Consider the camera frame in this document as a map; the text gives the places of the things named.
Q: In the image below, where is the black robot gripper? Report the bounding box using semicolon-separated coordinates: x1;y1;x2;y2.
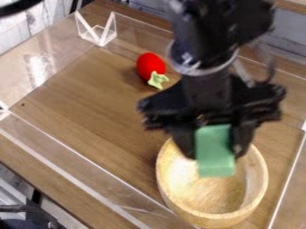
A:
136;68;287;159

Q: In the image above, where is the green rectangular block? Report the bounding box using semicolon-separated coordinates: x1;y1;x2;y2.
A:
195;124;235;177

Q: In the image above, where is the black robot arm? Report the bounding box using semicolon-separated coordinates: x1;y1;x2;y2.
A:
138;0;287;159

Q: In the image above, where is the brown wooden bowl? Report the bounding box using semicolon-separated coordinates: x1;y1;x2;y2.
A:
155;140;269;229

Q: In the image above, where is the red plush strawberry toy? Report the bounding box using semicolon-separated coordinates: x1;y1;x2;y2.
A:
136;53;168;89

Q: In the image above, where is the clear acrylic corner bracket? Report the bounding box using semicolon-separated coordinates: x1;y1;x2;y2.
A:
73;12;118;47

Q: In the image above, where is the clear acrylic barrier wall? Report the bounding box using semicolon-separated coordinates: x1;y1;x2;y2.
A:
0;101;198;229

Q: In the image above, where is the black clamp with cable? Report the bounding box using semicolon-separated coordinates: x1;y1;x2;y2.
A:
0;191;67;229

